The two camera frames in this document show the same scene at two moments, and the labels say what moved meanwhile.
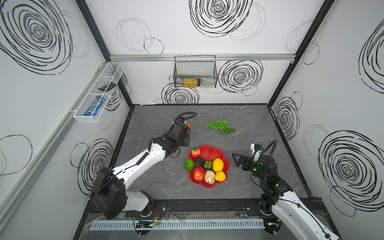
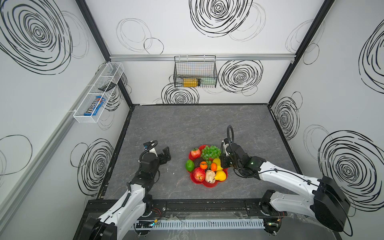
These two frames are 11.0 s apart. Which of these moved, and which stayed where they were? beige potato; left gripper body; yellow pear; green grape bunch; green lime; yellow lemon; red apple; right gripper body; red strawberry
Moved: green grape bunch; right gripper body; left gripper body
Stayed: yellow pear; green lime; red strawberry; red apple; yellow lemon; beige potato
